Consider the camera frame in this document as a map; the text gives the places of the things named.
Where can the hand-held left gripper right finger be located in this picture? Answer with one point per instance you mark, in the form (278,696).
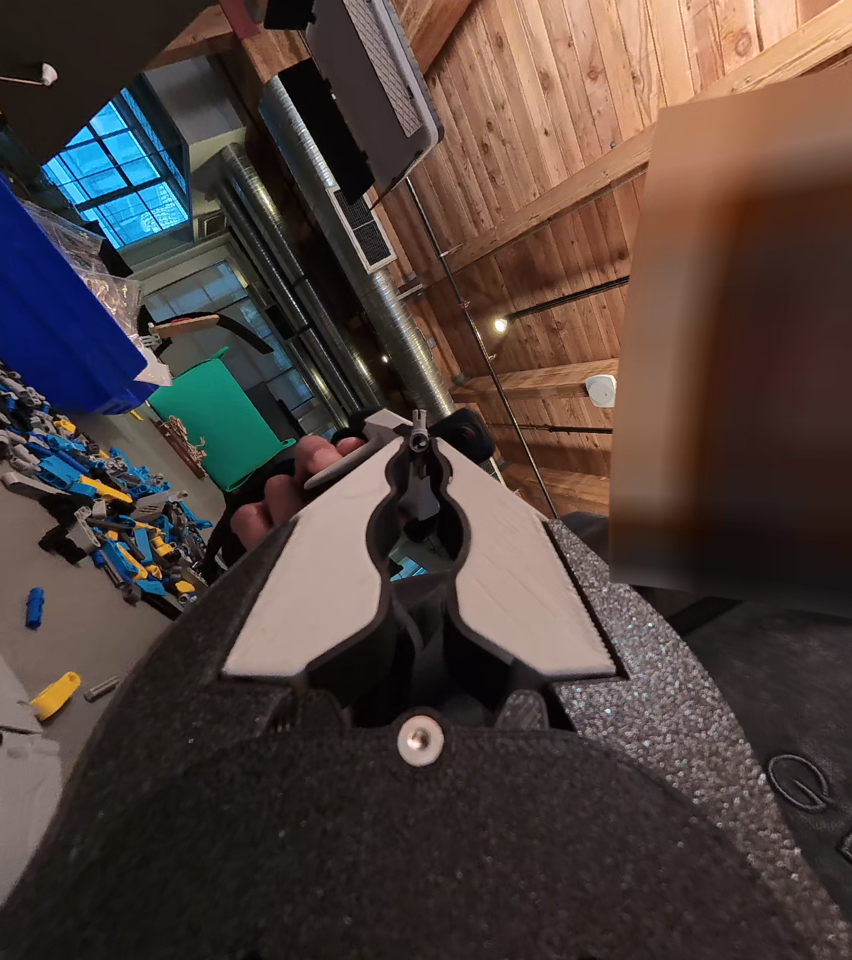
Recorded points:
(531,600)

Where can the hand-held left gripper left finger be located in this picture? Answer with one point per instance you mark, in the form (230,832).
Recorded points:
(306,600)

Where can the grey pin connector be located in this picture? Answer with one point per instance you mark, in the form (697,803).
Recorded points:
(418,441)

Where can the short grey axle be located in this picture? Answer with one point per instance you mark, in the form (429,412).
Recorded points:
(102,688)

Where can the pile of small brick parts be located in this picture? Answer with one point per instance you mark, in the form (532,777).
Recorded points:
(96,487)

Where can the person's right hand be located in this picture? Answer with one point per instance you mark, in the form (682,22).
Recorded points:
(283,487)

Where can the teal plastic bin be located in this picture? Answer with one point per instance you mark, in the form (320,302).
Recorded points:
(223,420)

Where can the wooden cutout model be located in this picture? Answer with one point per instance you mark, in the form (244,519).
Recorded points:
(182,450)

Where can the ceiling conduit pipe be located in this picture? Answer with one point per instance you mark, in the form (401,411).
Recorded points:
(486,337)

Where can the white ceiling sensor box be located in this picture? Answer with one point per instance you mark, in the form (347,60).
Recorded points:
(601,391)

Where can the white vent grille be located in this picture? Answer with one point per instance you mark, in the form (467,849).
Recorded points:
(364,229)

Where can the yellow wedge brick piece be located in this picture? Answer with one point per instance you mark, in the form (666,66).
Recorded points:
(55,697)

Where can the small blue pin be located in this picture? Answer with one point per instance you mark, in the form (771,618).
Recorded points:
(34,607)

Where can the small clear plastic bag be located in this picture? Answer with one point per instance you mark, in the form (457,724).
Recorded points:
(88,262)

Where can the blue-lit paned window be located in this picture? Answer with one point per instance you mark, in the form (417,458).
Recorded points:
(118,172)

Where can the blue plastic bin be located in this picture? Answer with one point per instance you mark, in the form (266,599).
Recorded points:
(21,300)

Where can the grey vented unit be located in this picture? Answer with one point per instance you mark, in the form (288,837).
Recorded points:
(381,82)

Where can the silver ventilation duct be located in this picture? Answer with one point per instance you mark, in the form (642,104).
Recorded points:
(396,330)

